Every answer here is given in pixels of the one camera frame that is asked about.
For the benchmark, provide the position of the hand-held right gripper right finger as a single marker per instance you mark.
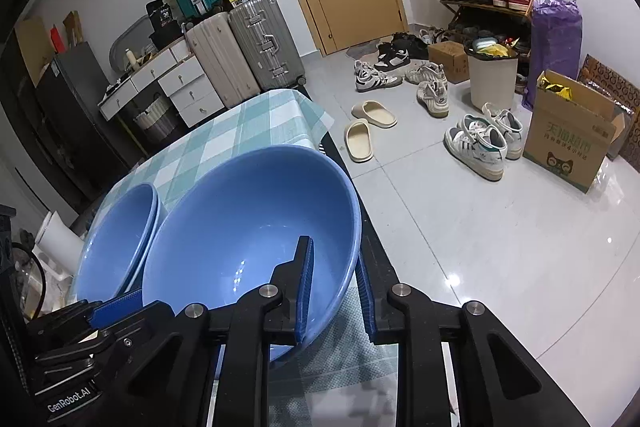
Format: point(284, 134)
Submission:
point(364, 297)

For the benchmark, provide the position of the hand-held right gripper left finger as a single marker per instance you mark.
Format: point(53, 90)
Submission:
point(305, 287)

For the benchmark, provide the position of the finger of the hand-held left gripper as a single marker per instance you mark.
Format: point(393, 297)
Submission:
point(70, 359)
point(117, 307)

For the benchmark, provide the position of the blue plastic bowl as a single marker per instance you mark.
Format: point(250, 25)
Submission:
point(115, 237)
point(135, 274)
point(240, 217)

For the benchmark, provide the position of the cream slipper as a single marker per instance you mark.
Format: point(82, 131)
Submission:
point(357, 142)
point(375, 113)

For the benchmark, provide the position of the teal checked tablecloth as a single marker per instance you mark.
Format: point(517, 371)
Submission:
point(210, 142)

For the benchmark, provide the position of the white green high-top sneaker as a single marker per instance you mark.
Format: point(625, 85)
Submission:
point(475, 147)
point(505, 127)

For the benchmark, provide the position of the woven storage basket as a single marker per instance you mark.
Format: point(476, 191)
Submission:
point(155, 119)

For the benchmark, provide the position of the black mini fridge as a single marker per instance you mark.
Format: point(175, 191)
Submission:
point(75, 117)

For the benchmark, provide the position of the white grey sneaker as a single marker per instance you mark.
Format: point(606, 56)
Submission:
point(427, 73)
point(434, 97)

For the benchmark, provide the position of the white sneaker black stripes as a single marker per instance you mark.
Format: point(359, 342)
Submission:
point(375, 79)

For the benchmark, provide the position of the white desk with drawers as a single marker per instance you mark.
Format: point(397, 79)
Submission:
point(190, 82)

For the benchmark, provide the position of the black and white sneaker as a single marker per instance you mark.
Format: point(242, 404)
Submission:
point(392, 57)

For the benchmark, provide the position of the pink doormat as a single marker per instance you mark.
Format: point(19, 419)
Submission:
point(362, 51)

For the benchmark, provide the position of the beige suitcase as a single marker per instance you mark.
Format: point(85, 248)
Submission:
point(220, 57)

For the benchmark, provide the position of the small beige bottle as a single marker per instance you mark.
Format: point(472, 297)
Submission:
point(130, 59)

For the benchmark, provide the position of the silver suitcase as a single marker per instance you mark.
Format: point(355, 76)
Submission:
point(265, 42)

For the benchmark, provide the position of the brown cardboard box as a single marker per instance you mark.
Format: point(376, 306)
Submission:
point(447, 62)

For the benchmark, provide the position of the green printed cardboard box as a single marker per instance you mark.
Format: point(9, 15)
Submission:
point(565, 147)

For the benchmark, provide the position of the beige trash bin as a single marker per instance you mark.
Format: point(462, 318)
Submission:
point(492, 79)

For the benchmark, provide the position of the grey oval tub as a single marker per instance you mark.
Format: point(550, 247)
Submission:
point(122, 42)

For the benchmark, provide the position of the black bag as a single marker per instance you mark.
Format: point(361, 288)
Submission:
point(162, 24)

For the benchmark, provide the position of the purple plastic bag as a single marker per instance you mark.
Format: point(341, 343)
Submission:
point(552, 52)

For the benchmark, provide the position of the brown patterned board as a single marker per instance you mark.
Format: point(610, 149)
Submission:
point(615, 82)

